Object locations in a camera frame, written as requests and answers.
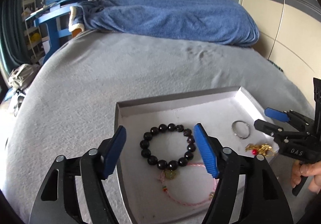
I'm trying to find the red gold earrings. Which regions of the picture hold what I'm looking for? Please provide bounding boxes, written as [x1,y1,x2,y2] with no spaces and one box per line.
[245,144,276,157]

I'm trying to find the silver bangle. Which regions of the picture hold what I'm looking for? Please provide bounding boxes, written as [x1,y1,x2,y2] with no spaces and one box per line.
[231,120,251,140]

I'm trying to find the black bead bracelet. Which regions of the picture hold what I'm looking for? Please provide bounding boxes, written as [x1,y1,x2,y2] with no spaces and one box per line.
[139,122,198,171]

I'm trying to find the pink cord bracelet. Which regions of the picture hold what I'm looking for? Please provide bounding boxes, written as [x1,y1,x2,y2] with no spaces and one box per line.
[157,161,219,206]

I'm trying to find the right hand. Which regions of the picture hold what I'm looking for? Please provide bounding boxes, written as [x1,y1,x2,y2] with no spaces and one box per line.
[290,160,321,194]

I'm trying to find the grey cardboard tray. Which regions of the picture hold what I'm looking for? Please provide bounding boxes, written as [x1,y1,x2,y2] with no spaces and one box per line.
[115,87,278,223]

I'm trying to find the grey bed cover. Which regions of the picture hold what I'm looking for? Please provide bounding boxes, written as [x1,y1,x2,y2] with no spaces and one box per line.
[4,31,314,222]

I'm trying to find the cream wardrobe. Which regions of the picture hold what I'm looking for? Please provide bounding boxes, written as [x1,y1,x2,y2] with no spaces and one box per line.
[241,0,320,98]

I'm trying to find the grey bag on floor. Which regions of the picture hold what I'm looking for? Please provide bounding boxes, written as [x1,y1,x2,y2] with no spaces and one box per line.
[7,64,41,91]

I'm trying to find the blue blanket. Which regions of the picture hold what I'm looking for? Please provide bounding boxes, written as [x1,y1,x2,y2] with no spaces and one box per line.
[69,0,260,48]

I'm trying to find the green curtain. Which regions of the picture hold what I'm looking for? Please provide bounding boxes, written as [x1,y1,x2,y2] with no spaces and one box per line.
[1,0,30,74]

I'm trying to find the white shelf rack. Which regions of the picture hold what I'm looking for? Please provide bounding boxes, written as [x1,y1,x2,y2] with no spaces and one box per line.
[21,0,45,64]

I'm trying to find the blue desk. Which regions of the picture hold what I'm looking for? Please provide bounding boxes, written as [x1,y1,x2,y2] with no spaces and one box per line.
[32,0,86,62]

